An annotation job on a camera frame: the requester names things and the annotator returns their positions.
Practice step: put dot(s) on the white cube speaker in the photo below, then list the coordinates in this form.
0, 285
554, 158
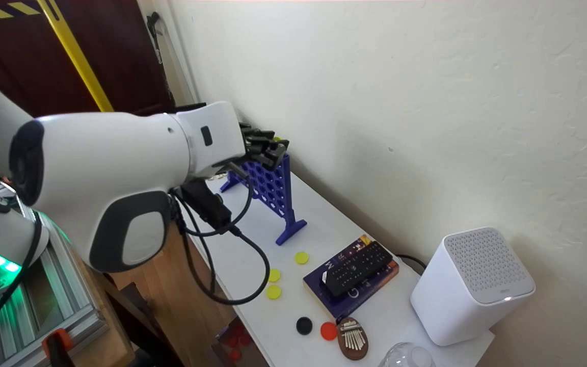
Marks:
469, 290

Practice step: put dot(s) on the clear glass object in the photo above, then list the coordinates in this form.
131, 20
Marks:
406, 357

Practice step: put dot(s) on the orange clamp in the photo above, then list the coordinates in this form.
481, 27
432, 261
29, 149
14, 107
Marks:
56, 349

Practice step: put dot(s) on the black chip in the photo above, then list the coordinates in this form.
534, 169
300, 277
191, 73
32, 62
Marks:
304, 325

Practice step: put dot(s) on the red chip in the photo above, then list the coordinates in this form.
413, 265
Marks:
328, 331

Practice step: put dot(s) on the wooden kalimba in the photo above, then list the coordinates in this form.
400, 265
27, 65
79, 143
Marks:
352, 339

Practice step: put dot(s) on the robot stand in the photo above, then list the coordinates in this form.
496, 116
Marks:
64, 306

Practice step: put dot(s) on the black remote control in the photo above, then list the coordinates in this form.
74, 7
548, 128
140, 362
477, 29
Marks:
357, 267

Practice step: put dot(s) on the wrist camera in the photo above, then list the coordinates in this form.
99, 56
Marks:
206, 203

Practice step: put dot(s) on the dark red door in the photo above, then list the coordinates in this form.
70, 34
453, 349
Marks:
23, 61

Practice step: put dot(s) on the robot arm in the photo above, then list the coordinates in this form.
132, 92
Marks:
110, 153

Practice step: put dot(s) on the box of red chips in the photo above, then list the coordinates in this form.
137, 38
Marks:
232, 341

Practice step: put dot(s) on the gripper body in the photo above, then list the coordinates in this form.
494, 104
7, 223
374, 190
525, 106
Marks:
252, 137

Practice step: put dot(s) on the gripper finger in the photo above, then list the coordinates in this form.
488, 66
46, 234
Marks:
271, 160
279, 144

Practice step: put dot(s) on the dark blue book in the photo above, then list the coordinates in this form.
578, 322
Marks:
344, 300

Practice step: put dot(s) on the blue gameboard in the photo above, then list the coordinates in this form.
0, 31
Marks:
272, 189

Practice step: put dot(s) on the yellow chip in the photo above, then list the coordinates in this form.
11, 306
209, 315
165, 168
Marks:
301, 258
273, 292
274, 275

